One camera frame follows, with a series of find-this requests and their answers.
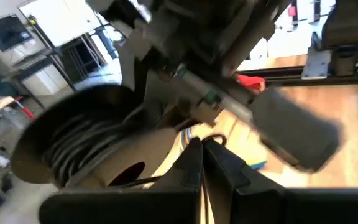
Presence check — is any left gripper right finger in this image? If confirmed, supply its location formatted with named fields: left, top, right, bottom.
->
left=203, top=138, right=358, bottom=224

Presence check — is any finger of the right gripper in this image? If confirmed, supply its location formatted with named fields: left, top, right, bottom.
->
left=118, top=43, right=180, bottom=128

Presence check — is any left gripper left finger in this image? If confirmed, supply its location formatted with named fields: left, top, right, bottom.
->
left=39, top=136, right=204, bottom=224

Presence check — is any black round cord spool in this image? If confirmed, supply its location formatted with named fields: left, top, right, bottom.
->
left=10, top=83, right=180, bottom=189

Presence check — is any long thin black cord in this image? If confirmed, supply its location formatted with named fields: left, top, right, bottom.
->
left=40, top=108, right=228, bottom=224

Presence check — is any red tape dispenser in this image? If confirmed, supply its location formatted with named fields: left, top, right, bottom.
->
left=237, top=74, right=267, bottom=95

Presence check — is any black monitor cart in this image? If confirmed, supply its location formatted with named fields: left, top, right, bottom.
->
left=9, top=48, right=77, bottom=100

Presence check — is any whiteboard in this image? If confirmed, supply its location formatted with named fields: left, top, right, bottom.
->
left=19, top=0, right=102, bottom=47

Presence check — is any red floor bar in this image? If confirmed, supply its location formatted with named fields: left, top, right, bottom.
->
left=16, top=96, right=37, bottom=122

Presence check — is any black monitor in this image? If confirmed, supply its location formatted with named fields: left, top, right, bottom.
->
left=0, top=14, right=34, bottom=52

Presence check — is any silver mounting bracket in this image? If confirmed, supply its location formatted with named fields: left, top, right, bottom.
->
left=301, top=32, right=332, bottom=80

